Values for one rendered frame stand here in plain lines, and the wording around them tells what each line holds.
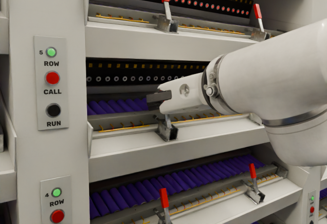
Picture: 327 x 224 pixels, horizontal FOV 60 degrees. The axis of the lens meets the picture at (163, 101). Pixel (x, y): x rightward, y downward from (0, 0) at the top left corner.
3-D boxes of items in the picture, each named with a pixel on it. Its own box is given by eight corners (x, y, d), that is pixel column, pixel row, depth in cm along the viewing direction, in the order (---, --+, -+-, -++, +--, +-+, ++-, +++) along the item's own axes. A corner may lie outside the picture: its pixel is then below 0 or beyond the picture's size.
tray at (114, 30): (304, 64, 76) (323, 11, 71) (82, 57, 41) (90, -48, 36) (246, 46, 91) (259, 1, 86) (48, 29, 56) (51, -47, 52)
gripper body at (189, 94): (204, 115, 36) (157, 121, 46) (254, 109, 42) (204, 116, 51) (197, 58, 37) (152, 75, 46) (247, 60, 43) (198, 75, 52)
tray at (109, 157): (300, 134, 78) (313, 102, 75) (85, 183, 43) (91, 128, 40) (245, 105, 93) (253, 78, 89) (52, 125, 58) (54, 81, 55)
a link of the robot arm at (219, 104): (219, 116, 35) (203, 118, 37) (263, 111, 40) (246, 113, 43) (210, 50, 36) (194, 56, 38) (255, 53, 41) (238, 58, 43)
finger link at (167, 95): (145, 101, 42) (147, 103, 48) (196, 95, 42) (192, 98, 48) (144, 93, 43) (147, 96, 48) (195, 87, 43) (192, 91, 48)
